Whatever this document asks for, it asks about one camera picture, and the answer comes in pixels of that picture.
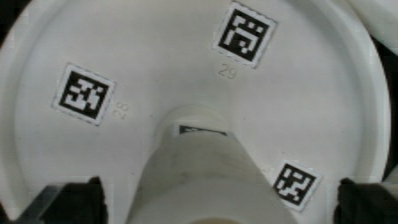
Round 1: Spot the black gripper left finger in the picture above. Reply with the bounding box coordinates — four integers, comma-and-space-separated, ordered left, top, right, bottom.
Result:
16, 176, 107, 224

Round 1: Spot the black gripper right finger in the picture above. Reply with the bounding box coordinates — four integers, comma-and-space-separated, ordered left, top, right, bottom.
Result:
336, 178, 398, 224

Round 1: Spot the white round table top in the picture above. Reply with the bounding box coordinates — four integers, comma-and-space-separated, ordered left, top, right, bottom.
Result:
0, 0, 391, 224

